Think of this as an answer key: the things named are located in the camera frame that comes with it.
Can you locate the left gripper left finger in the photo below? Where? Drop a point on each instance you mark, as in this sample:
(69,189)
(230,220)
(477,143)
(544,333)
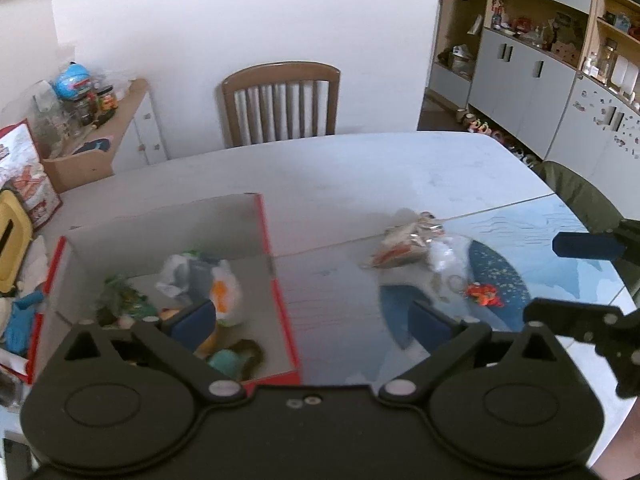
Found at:
(172,343)

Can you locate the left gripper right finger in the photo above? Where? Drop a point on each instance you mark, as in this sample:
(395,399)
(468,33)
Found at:
(452,345)

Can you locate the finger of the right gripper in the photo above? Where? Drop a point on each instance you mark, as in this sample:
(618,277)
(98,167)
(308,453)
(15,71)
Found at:
(587,246)
(582,322)

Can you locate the white grey orange plastic bag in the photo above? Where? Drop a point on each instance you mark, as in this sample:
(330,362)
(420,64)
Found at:
(193,277)

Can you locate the silver foil snack bag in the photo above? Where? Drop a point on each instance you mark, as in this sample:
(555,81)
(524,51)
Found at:
(407,244)

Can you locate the green cushioned chair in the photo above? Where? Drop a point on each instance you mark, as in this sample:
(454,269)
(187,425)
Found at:
(597,214)

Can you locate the small red orange wrapper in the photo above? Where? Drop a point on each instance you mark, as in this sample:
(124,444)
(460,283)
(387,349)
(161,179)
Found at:
(485,295)

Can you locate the green orange snack packet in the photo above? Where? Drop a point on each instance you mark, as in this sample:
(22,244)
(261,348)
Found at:
(120,305)

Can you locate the red white cardboard box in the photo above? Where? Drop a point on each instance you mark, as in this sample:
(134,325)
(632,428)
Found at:
(230,227)

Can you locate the white crumpled tissue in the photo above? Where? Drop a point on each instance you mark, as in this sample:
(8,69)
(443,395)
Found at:
(35,268)

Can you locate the blue rubber glove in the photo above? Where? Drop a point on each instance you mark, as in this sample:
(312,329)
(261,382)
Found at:
(22,320)

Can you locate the white drawer sideboard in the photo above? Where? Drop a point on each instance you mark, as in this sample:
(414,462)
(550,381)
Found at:
(134,128)

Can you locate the brown cardboard box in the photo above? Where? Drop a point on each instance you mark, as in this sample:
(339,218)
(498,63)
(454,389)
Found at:
(91,162)

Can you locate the red white snack bag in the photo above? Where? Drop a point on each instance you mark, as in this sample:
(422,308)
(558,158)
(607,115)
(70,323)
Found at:
(22,170)

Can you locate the brown wooden chair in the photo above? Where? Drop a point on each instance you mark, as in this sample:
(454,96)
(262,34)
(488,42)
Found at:
(281,101)

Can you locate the grey wooden wall cabinet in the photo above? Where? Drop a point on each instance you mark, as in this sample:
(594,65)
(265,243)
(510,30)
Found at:
(560,76)

